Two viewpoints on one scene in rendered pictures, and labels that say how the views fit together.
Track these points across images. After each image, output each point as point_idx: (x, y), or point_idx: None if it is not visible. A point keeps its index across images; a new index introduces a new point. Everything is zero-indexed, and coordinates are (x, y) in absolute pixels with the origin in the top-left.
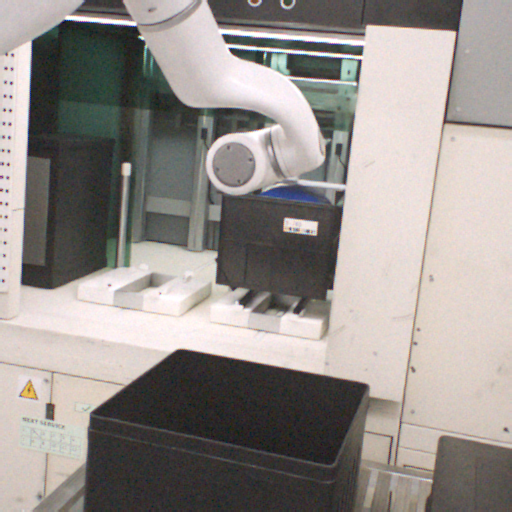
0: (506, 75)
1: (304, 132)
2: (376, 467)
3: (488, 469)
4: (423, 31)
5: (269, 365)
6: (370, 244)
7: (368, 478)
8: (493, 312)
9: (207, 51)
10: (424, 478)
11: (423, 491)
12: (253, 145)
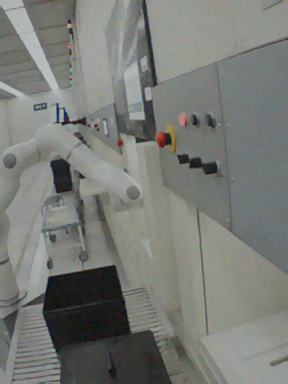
0: (167, 164)
1: (115, 191)
2: (169, 333)
3: (125, 346)
4: (140, 146)
5: (118, 279)
6: (151, 239)
7: (157, 335)
8: (187, 285)
9: (80, 166)
10: (174, 345)
11: (161, 349)
12: (110, 195)
